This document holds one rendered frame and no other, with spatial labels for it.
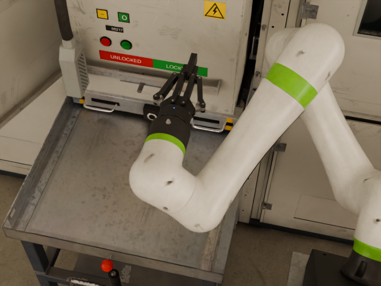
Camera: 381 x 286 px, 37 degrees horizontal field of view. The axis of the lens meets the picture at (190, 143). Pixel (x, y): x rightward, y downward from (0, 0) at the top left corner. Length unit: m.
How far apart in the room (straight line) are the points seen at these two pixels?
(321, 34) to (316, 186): 1.10
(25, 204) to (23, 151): 0.93
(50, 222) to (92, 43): 0.52
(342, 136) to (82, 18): 0.76
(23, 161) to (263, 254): 1.14
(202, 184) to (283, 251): 1.36
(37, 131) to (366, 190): 1.45
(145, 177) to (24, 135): 1.37
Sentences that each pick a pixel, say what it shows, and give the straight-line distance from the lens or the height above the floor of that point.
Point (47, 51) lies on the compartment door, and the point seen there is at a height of 0.95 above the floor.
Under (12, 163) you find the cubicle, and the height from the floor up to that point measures 0.14.
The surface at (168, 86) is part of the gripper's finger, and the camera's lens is 1.36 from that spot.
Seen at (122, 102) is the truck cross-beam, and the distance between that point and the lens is 1.78.
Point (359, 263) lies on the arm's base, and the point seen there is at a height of 1.01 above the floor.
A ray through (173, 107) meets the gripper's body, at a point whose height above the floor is 1.27.
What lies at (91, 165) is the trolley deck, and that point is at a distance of 1.71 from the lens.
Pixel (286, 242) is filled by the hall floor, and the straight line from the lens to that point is 2.56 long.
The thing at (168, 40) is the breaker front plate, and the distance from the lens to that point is 1.57.
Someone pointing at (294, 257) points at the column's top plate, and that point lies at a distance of 1.67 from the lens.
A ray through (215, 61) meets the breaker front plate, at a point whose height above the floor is 1.13.
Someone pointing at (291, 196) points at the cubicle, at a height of 0.30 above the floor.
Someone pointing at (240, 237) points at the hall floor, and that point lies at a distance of 2.55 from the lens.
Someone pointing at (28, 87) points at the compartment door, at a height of 0.88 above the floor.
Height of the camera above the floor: 2.21
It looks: 51 degrees down
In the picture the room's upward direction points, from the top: 1 degrees clockwise
